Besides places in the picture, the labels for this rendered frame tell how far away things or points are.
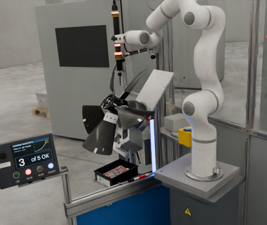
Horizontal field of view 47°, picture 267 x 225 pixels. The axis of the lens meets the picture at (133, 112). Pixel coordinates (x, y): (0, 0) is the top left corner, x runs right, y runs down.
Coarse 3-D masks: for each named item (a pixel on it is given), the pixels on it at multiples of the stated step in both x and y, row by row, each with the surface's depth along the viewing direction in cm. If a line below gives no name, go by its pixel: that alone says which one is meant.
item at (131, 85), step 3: (147, 66) 197; (144, 69) 194; (141, 72) 195; (138, 75) 196; (141, 75) 211; (135, 78) 198; (138, 78) 208; (132, 81) 199; (135, 81) 207; (138, 81) 214; (129, 84) 201; (132, 84) 207; (135, 84) 212; (129, 87) 207; (132, 87) 212; (126, 90) 206; (129, 90) 210
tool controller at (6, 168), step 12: (0, 144) 131; (12, 144) 133; (24, 144) 135; (36, 144) 137; (48, 144) 140; (0, 156) 129; (12, 156) 133; (36, 156) 137; (48, 156) 140; (0, 168) 130; (12, 168) 132; (24, 168) 135; (36, 168) 137; (48, 168) 140; (0, 180) 130; (12, 180) 132; (24, 180) 134
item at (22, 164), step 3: (21, 156) 134; (24, 156) 135; (15, 159) 133; (18, 159) 134; (21, 159) 134; (24, 159) 135; (18, 162) 134; (21, 162) 134; (24, 162) 135; (27, 162) 135; (18, 165) 134; (21, 165) 134; (24, 165) 135; (27, 165) 135; (18, 168) 133
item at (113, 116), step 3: (105, 114) 208; (108, 114) 208; (111, 114) 208; (105, 117) 207; (108, 117) 207; (114, 117) 208; (117, 117) 208; (105, 120) 207; (108, 120) 207; (111, 120) 207; (114, 120) 207; (114, 123) 206
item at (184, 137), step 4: (180, 132) 188; (184, 132) 185; (188, 132) 183; (180, 136) 189; (184, 136) 186; (188, 136) 182; (180, 140) 190; (184, 140) 186; (188, 140) 183; (184, 144) 187; (188, 144) 184
